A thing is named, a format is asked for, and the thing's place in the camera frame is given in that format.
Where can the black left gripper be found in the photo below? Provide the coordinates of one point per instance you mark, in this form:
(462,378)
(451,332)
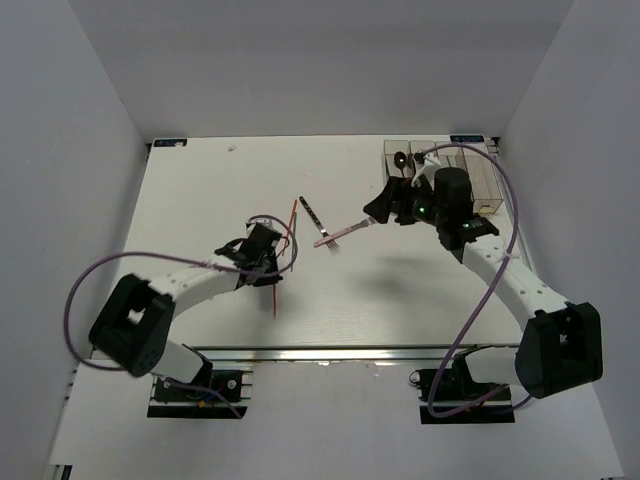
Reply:
(274,262)

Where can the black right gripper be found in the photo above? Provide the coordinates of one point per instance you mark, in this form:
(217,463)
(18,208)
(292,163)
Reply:
(398,191)

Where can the iridescent long-handled spoon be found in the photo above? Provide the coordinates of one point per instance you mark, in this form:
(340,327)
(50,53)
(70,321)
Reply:
(396,164)

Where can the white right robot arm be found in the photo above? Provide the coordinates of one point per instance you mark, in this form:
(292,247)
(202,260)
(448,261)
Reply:
(561,344)

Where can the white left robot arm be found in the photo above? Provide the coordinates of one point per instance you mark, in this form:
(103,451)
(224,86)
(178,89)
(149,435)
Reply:
(133,327)

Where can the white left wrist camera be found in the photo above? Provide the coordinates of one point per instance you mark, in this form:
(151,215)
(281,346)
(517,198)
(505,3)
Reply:
(258,220)

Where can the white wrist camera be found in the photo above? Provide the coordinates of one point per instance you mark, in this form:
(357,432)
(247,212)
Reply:
(426,166)
(258,220)

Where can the pink-handled fork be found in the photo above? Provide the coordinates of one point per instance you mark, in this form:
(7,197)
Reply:
(369,221)

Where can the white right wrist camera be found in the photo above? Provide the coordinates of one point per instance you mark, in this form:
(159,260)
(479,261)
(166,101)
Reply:
(426,166)

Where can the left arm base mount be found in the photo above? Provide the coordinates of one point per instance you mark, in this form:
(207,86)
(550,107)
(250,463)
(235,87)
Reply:
(225,394)

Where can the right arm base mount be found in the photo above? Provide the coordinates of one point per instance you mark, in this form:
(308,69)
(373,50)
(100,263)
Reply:
(449,395)

